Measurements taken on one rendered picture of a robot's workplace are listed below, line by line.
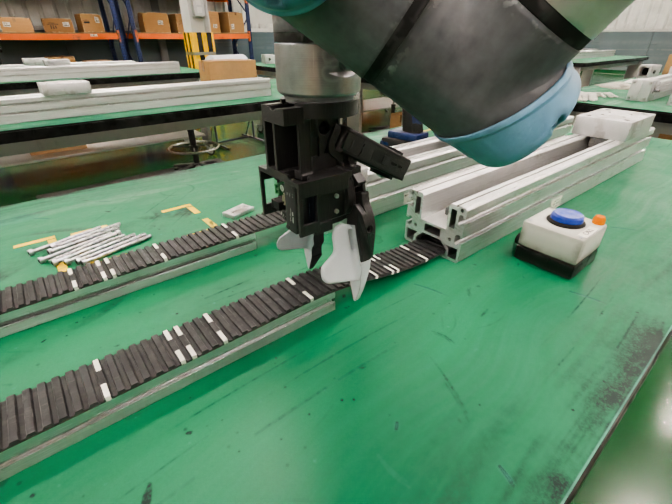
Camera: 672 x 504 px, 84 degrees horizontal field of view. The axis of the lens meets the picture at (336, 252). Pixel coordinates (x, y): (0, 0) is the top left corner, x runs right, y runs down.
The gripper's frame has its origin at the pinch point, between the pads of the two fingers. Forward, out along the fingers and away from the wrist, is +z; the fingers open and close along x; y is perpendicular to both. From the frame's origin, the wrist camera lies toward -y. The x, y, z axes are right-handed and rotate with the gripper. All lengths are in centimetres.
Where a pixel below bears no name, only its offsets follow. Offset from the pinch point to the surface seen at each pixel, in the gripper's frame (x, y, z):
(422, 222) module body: -1.9, -18.1, -0.7
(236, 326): 1.1, 13.7, 0.0
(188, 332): -1.0, 17.7, 0.1
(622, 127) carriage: 4, -75, -8
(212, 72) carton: -208, -75, -6
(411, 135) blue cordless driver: -33, -51, -3
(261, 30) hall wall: -1056, -589, -39
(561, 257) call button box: 15.1, -26.1, 0.5
